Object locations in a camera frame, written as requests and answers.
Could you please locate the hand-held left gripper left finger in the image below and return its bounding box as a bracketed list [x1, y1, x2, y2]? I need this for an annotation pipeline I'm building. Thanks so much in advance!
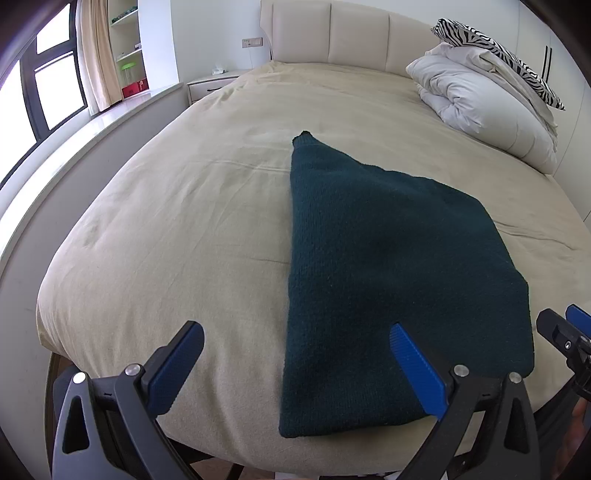
[52, 320, 205, 480]

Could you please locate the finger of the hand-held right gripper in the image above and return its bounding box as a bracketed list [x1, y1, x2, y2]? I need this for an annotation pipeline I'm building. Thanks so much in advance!
[566, 304, 591, 334]
[536, 308, 583, 357]

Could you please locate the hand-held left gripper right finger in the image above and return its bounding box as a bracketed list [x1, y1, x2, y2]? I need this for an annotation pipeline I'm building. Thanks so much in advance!
[389, 323, 541, 480]

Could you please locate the dark green knit sweater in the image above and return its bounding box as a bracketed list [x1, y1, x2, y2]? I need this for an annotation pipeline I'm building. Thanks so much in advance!
[278, 130, 535, 439]

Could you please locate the person's right forearm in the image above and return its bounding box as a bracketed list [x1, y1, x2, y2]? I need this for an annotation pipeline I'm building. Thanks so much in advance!
[570, 399, 591, 448]

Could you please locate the bed with beige sheet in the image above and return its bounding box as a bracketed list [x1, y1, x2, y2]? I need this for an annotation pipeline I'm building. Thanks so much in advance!
[36, 60, 591, 476]

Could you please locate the white folded duvet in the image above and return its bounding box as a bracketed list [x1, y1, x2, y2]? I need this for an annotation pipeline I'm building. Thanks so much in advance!
[405, 44, 559, 175]

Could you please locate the white bay window ledge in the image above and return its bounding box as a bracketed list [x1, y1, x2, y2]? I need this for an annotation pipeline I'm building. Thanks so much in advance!
[0, 83, 190, 278]

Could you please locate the folded beige blanket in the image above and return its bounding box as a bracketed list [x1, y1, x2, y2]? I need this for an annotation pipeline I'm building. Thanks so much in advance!
[443, 42, 560, 139]

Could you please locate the white nightstand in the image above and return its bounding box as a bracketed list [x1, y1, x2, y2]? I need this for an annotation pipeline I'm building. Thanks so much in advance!
[186, 69, 245, 106]

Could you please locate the white wardrobe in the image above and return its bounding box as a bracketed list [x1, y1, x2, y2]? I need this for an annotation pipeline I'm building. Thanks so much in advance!
[517, 0, 591, 185]

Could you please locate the zebra print pillow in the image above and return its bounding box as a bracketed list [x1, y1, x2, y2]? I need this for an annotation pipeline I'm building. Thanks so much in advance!
[431, 18, 566, 112]

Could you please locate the black framed window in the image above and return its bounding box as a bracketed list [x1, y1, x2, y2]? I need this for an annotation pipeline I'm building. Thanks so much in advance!
[0, 0, 90, 185]

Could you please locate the white shelf unit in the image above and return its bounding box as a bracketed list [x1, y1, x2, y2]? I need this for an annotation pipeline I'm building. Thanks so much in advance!
[107, 0, 151, 100]

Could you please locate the beige curtain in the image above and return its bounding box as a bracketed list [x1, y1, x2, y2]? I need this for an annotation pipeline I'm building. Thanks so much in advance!
[76, 0, 122, 114]

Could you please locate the cream padded headboard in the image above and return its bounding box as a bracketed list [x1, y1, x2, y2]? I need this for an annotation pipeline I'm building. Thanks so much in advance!
[259, 0, 437, 77]

